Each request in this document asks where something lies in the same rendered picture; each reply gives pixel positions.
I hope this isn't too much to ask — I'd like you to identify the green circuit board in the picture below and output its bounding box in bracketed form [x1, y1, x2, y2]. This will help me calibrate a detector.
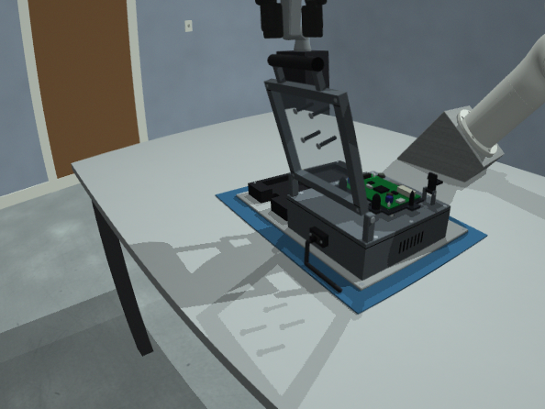
[363, 172, 421, 210]

